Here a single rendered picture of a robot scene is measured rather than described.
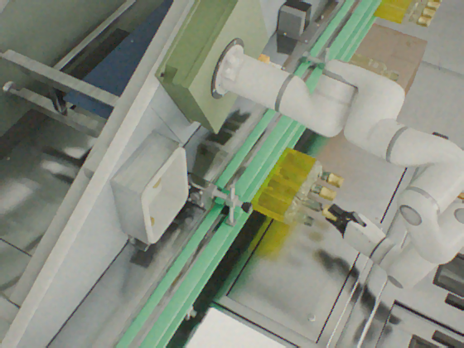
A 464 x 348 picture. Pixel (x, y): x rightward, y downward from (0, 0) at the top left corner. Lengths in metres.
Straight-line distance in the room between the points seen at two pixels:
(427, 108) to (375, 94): 5.39
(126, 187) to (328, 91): 0.49
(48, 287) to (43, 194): 0.67
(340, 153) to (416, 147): 0.84
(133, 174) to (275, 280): 0.58
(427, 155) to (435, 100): 5.54
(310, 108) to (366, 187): 0.69
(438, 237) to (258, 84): 0.52
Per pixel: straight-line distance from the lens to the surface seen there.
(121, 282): 1.47
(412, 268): 1.42
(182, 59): 1.28
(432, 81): 6.95
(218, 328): 1.59
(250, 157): 1.57
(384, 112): 1.23
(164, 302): 1.45
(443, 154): 1.21
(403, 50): 6.03
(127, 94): 1.39
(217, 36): 1.29
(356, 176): 1.96
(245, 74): 1.34
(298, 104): 1.30
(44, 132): 2.10
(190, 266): 1.49
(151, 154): 1.33
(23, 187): 1.96
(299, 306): 1.64
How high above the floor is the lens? 1.34
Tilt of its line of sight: 17 degrees down
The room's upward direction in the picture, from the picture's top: 114 degrees clockwise
